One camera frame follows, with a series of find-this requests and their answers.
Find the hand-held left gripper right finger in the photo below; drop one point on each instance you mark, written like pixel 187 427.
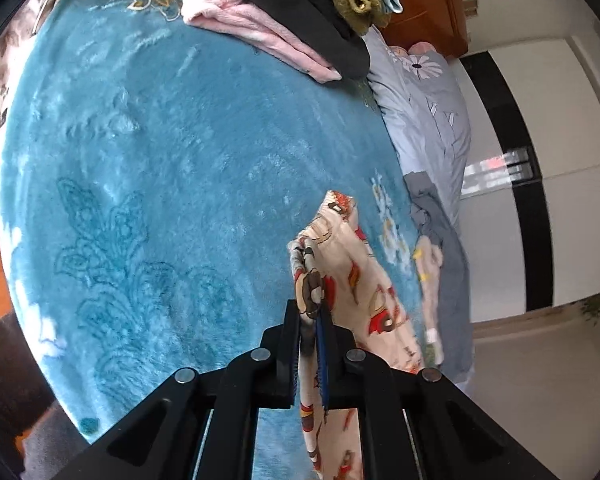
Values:
pixel 325 360

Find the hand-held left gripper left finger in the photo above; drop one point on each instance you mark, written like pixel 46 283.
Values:
pixel 282 365

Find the white fire truck print garment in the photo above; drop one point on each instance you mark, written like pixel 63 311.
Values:
pixel 365 280

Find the grey-blue fleece garment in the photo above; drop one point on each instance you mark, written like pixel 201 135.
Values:
pixel 455 285

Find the teal floral plush blanket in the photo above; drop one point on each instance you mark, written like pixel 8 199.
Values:
pixel 180 160

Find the light blue floral duvet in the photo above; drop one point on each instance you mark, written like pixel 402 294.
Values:
pixel 425 110

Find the dark cloth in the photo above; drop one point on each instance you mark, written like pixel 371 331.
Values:
pixel 10 385

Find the pink folded garment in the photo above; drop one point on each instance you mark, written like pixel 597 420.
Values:
pixel 260 25

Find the black folded garment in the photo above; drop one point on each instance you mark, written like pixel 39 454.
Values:
pixel 300 5

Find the white wardrobe with black stripe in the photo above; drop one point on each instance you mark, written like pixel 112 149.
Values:
pixel 555 85

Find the wooden headboard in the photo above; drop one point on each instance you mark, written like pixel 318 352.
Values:
pixel 430 0

